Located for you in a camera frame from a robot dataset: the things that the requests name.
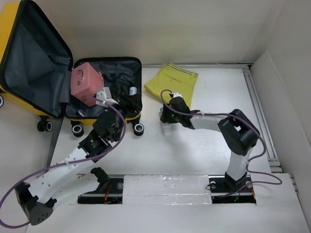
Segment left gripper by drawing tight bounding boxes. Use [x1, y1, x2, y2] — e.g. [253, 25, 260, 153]
[103, 93, 141, 142]

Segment yellow shorts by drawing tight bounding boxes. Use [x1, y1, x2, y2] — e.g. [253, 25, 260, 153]
[144, 63, 199, 107]

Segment pink cosmetic case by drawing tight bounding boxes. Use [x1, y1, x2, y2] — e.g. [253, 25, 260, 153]
[70, 62, 104, 107]

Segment yellow hard-shell suitcase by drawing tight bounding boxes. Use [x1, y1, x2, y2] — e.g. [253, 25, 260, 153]
[0, 0, 144, 137]

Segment white lotion bottle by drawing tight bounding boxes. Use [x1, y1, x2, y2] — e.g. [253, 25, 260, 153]
[129, 86, 138, 96]

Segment black garment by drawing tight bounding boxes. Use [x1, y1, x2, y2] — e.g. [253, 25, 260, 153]
[109, 78, 133, 111]

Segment round blue cream jar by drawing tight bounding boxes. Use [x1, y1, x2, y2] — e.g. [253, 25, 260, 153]
[77, 109, 87, 117]

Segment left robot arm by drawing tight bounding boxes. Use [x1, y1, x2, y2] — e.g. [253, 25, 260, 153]
[14, 91, 142, 226]

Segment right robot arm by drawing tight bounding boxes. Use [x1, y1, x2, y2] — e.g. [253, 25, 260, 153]
[160, 93, 261, 193]

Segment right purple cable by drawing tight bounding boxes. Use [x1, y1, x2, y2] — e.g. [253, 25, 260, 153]
[161, 89, 282, 199]

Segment purple cable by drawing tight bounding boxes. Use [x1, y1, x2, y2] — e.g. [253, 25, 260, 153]
[0, 97, 127, 229]
[161, 89, 282, 199]

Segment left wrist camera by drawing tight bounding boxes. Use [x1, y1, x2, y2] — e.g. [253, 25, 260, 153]
[95, 87, 118, 108]

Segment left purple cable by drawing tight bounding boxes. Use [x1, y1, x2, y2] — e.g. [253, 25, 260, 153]
[0, 97, 127, 229]

